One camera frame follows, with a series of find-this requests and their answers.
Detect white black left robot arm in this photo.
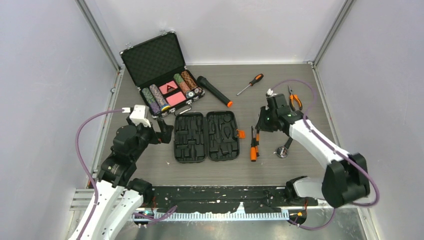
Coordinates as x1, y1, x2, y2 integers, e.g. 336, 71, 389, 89
70, 118, 174, 240

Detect black poker chip case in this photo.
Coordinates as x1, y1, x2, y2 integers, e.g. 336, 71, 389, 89
119, 31, 205, 119

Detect round tape measure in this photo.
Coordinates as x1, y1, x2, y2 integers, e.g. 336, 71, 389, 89
274, 137, 293, 159

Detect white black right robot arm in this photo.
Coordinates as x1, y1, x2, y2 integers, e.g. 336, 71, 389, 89
258, 93, 371, 208

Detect pink card deck upper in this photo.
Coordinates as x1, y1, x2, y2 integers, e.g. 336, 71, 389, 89
158, 80, 179, 96

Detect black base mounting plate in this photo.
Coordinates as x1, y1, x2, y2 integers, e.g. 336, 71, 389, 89
141, 186, 318, 214

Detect orange case latch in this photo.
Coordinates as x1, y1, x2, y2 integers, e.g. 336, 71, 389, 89
236, 129, 246, 139

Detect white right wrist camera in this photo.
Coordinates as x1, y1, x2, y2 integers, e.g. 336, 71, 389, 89
265, 88, 276, 98

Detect black plastic tool case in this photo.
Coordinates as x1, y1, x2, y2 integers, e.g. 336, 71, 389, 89
173, 110, 241, 164

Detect pink card deck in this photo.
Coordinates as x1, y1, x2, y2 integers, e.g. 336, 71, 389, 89
165, 91, 187, 107
158, 80, 179, 96

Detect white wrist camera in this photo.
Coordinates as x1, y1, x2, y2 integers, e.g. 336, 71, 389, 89
122, 104, 152, 128
265, 88, 276, 98

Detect black orange medium screwdriver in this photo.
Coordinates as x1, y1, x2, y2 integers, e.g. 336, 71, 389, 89
236, 73, 264, 96

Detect pink card deck lower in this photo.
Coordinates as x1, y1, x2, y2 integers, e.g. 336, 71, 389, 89
165, 91, 187, 107

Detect orange handled pliers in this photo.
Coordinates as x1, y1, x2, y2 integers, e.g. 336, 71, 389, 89
287, 85, 303, 111

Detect long black orange screwdriver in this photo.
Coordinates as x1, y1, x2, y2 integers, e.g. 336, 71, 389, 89
250, 126, 257, 162

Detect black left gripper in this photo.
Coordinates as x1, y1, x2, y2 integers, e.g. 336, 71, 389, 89
128, 115, 173, 160

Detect black orange flashlight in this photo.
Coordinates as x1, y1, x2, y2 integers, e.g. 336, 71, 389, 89
197, 76, 233, 108

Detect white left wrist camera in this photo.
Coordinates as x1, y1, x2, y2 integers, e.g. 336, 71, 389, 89
122, 104, 152, 128

